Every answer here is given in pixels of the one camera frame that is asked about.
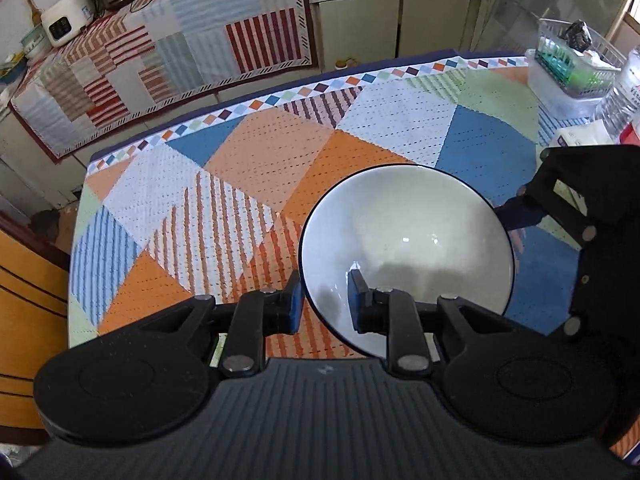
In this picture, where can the patchwork tablecloth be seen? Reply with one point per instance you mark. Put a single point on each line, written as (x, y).
(250, 170)

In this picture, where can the clear plastic water bottle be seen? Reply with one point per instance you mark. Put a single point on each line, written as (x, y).
(625, 85)

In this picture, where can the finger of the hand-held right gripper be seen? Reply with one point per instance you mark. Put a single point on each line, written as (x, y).
(520, 212)

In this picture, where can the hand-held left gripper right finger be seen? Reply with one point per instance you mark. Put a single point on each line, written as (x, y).
(356, 292)

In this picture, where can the wooden cabinet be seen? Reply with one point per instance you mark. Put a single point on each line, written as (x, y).
(30, 310)

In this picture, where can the white kitchen appliance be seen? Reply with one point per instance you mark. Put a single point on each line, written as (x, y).
(62, 20)

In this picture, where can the white tissue pack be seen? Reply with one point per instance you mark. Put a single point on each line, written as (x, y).
(582, 135)

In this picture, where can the clear plastic basket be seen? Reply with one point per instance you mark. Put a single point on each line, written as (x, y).
(560, 95)

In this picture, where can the white ribbed bowl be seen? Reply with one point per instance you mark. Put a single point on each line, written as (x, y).
(405, 230)

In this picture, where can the pale cabinet doors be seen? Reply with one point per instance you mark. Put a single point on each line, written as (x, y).
(395, 25)

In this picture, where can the green packets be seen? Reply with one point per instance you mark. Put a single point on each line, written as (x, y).
(555, 62)

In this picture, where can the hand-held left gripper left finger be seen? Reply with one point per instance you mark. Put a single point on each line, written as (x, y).
(295, 300)

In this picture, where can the striped patchwork counter cloth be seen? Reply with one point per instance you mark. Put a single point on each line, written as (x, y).
(200, 35)

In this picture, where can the small black object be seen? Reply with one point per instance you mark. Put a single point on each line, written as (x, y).
(576, 35)

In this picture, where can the red label water bottle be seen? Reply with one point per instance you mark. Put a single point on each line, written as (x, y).
(631, 136)

